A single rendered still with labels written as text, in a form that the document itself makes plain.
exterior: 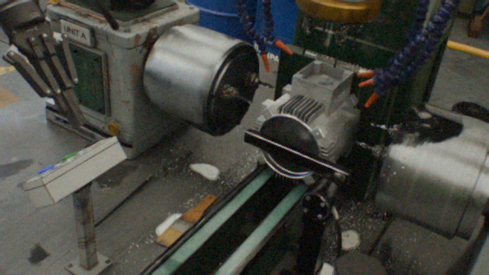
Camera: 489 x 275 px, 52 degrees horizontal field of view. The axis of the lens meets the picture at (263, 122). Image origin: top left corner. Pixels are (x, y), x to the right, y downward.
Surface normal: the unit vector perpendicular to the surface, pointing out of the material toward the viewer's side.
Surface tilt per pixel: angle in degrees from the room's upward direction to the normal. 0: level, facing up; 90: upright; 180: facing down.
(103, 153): 54
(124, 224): 0
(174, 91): 80
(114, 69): 90
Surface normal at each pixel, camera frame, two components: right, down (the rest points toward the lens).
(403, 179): -0.47, 0.20
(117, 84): -0.51, 0.40
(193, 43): -0.11, -0.61
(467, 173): -0.33, -0.23
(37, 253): 0.11, -0.85
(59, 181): 0.75, -0.21
